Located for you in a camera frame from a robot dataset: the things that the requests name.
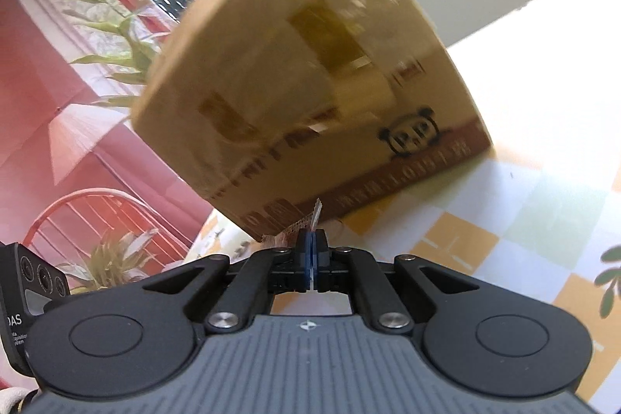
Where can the taped brown cardboard box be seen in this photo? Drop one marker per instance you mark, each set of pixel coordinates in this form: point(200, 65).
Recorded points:
point(301, 79)

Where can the pale crimped snack wrapper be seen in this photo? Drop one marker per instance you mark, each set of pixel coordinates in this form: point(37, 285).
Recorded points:
point(316, 212)

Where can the checkered floral tablecloth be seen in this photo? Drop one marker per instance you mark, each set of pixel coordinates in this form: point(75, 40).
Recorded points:
point(533, 224)

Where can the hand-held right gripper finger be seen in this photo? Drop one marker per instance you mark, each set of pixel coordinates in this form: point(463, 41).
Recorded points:
point(318, 258)
point(306, 258)

